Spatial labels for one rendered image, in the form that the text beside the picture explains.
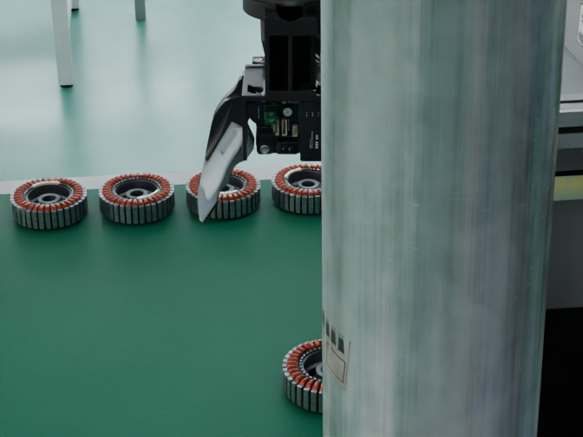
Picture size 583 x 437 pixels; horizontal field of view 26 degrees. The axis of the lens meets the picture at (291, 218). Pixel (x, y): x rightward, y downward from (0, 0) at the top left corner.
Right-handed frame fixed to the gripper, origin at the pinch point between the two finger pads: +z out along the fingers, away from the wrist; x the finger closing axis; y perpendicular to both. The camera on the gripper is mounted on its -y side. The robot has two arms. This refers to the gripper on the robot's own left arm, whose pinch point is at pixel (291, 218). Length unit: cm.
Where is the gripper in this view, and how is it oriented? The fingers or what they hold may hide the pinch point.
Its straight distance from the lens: 103.3
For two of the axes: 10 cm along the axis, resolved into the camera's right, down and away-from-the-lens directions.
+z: 0.0, 8.8, 4.8
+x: 10.0, 0.0, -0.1
